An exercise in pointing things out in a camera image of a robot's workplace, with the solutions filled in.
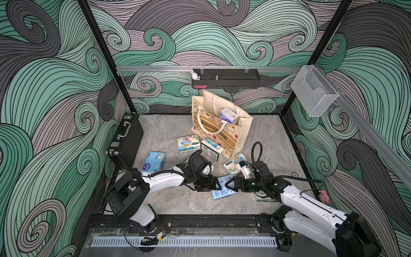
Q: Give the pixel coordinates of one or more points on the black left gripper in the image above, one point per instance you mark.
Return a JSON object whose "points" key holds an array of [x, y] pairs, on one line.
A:
{"points": [[208, 187]]}

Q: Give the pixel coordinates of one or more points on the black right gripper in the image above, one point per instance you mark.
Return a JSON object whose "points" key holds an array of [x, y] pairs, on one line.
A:
{"points": [[236, 180]]}

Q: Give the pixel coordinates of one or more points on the light blue wipes pack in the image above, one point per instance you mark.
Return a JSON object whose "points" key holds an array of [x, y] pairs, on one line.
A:
{"points": [[224, 192]]}

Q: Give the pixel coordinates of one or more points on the green blue tissue pack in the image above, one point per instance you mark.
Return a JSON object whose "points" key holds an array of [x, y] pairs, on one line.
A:
{"points": [[211, 149]]}

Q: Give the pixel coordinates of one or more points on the purple puppy tissue pack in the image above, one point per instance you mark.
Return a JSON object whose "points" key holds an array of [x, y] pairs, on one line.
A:
{"points": [[229, 116]]}

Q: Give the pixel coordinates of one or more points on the floral canvas tote bag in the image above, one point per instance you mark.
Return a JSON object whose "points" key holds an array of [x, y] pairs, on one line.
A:
{"points": [[208, 124]]}

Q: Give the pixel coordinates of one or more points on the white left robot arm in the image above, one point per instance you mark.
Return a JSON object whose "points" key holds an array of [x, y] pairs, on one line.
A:
{"points": [[125, 198]]}

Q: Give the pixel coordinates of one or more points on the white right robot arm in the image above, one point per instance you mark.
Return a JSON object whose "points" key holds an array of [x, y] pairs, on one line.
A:
{"points": [[345, 235]]}

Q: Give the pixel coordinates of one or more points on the elephant print tissue pack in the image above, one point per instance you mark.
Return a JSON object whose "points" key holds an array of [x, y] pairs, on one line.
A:
{"points": [[262, 197], [188, 143], [231, 165]]}

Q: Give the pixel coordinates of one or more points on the light blue puppy tissue pack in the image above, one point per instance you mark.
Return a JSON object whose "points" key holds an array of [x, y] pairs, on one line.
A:
{"points": [[154, 162]]}

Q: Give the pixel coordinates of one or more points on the pink plush toy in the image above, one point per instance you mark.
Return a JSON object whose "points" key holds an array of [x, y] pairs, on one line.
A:
{"points": [[324, 198]]}

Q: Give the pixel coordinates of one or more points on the black carrying case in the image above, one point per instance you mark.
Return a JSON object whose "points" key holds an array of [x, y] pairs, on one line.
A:
{"points": [[126, 141]]}

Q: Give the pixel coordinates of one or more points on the white rabbit figurine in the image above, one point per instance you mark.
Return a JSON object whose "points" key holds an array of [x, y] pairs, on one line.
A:
{"points": [[194, 75]]}

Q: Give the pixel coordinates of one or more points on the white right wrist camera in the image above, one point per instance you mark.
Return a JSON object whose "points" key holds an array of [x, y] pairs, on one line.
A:
{"points": [[243, 166]]}

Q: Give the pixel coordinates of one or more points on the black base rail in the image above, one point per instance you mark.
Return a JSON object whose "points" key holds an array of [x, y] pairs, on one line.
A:
{"points": [[262, 223]]}

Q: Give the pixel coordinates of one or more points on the black wall shelf tray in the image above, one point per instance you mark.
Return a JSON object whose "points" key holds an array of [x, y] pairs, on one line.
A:
{"points": [[228, 79]]}

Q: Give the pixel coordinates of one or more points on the white slotted cable duct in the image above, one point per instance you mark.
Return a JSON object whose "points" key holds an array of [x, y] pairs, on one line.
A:
{"points": [[188, 241]]}

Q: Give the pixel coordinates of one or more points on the clear acrylic wall holder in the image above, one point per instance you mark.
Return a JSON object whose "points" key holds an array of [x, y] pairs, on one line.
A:
{"points": [[314, 90]]}

